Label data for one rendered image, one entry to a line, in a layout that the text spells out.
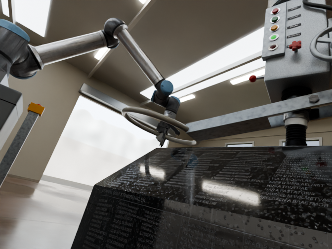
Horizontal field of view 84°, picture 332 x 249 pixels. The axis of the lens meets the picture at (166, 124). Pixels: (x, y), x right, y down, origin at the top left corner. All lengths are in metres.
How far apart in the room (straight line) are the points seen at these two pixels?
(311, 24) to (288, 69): 0.21
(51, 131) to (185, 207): 6.82
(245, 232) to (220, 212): 0.05
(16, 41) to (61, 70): 6.45
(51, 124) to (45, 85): 1.31
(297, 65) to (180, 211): 0.66
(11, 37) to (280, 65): 1.22
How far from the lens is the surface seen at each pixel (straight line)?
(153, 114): 0.86
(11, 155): 2.13
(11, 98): 0.99
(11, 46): 1.23
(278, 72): 0.85
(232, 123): 0.83
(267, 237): 0.37
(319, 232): 0.35
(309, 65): 0.84
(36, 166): 7.08
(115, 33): 1.38
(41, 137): 7.10
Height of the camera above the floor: 0.61
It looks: 20 degrees up
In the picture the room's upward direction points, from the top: 15 degrees clockwise
